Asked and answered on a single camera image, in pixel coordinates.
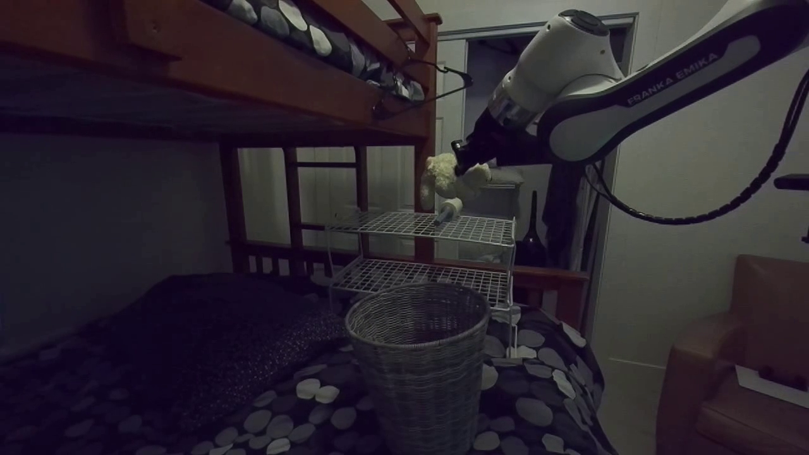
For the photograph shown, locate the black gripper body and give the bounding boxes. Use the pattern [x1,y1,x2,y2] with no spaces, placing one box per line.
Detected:
[453,111,548,174]

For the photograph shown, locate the white teddy bear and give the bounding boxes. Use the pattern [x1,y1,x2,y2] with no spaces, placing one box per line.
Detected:
[424,152,493,200]

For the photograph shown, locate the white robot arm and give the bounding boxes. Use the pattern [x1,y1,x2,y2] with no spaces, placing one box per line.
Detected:
[456,0,809,174]

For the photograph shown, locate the grey woven wicker basket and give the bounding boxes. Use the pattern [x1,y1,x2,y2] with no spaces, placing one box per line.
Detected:
[343,282,491,455]

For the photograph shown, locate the black spotted bed cover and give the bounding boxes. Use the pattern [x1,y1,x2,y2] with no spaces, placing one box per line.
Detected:
[0,317,616,455]

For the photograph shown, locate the small white bottle on shelf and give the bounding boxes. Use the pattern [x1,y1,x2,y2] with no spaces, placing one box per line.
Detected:
[436,197,462,223]

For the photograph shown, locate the upper bunk spotted bedding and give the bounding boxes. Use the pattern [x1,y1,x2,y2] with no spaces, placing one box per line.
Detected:
[204,0,424,104]

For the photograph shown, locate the brown armchair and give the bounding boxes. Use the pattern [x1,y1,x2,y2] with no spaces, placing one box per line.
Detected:
[656,254,809,455]

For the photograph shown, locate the white paper on armchair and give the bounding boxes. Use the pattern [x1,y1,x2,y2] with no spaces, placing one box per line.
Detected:
[735,364,809,410]

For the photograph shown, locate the dark speckled pillow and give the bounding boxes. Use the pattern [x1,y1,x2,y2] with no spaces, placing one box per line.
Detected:
[102,272,343,432]

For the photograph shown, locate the white wire shelf rack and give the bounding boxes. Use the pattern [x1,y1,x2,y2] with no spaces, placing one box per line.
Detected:
[331,209,517,306]

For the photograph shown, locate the wooden bunk bed frame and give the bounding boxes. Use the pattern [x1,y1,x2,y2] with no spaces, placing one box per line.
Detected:
[0,0,592,331]

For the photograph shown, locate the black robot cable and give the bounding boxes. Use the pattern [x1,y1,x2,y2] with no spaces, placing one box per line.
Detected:
[581,70,809,228]

